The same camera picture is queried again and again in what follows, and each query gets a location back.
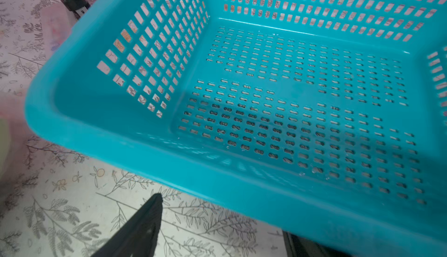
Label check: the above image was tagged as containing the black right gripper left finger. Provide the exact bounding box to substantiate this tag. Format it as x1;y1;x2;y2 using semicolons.
93;194;163;257

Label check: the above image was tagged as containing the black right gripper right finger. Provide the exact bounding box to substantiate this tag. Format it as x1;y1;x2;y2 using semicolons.
282;231;349;257

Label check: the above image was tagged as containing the teal plastic basket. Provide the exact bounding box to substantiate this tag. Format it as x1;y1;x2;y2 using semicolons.
25;0;447;257

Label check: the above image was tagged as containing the clear zip top bag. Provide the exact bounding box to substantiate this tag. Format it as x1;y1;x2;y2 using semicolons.
1;92;32;178

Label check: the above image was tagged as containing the clear plastic staple box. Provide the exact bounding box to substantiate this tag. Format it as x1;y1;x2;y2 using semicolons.
40;3;77;60

